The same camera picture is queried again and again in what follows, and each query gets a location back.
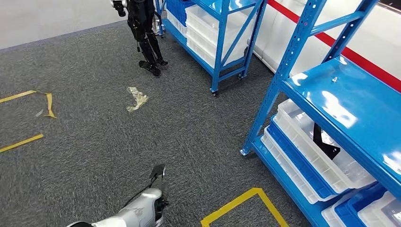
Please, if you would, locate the white translucent storage bin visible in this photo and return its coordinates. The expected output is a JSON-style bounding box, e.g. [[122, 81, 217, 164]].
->
[[357, 191, 401, 227], [186, 33, 249, 68], [261, 127, 330, 205], [166, 9, 188, 38], [321, 200, 349, 227], [184, 4, 256, 48], [273, 99, 376, 194]]

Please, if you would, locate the yellow floor tape square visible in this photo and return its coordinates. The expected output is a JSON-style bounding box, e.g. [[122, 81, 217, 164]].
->
[[0, 90, 58, 119], [0, 134, 44, 154], [200, 188, 289, 227]]

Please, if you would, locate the blue metal shelf rack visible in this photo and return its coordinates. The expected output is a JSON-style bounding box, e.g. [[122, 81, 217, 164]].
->
[[240, 0, 401, 227], [155, 0, 269, 97]]

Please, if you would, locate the clear crumpled plastic scrap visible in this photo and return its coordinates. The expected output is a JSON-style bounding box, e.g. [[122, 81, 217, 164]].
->
[[126, 87, 149, 114]]

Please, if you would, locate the black bracket part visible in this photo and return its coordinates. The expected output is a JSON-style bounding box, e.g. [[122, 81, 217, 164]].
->
[[313, 123, 341, 160]]

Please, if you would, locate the white vehicle with red stripe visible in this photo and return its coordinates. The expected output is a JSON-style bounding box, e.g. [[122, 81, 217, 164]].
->
[[250, 0, 401, 94]]

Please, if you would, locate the black humanoid robot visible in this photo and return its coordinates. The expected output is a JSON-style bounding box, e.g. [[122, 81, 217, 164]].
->
[[110, 0, 169, 78]]

